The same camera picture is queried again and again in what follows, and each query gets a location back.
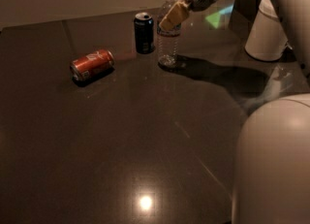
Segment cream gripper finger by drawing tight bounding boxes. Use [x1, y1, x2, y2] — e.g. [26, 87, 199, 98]
[159, 1, 190, 31]

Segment clear plastic water bottle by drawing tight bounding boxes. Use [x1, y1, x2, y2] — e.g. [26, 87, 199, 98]
[157, 0, 181, 68]

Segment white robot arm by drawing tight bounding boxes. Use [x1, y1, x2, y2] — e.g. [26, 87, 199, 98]
[160, 0, 310, 224]

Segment dark blue pepsi can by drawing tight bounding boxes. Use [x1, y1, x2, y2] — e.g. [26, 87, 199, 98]
[134, 12, 154, 54]

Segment orange soda can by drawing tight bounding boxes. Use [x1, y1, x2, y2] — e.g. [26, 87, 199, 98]
[70, 49, 114, 81]

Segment black box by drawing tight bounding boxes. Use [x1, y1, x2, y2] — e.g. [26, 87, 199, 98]
[229, 0, 261, 40]

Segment white lidded canister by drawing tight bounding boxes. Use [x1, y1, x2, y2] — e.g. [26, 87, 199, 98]
[245, 0, 288, 62]

